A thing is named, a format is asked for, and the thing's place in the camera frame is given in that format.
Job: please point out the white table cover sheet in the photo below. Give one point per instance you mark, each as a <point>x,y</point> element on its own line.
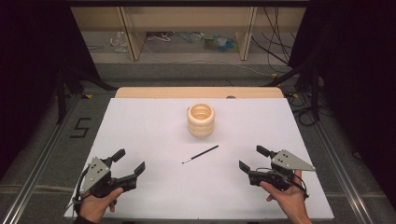
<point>155,140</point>

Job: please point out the clear plastic bag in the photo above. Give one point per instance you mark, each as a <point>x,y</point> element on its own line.
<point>119,42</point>

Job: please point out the person's right hand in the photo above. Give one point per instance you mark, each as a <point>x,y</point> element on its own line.
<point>291,199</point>

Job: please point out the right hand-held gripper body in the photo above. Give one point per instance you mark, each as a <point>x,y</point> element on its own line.
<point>286,161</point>

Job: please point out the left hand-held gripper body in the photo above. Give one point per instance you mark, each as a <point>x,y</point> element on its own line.
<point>98,174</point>

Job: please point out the colourful clutter under desk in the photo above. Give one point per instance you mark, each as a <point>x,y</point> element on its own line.
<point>219,43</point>

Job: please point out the person's left hand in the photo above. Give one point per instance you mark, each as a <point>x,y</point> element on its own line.
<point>95,207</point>

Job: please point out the thin black pen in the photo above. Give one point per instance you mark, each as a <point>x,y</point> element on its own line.
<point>200,154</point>

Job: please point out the black curtain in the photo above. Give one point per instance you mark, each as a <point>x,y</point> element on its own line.
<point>37,62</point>
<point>355,77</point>

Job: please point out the black metal stand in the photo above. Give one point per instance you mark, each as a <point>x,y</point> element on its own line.
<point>314,90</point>
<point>61,99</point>

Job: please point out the metal floor rail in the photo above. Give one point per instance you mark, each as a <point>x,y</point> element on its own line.
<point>37,168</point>
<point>345,174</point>

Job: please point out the cream ringed pen holder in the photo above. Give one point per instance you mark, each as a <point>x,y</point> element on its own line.
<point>201,124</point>

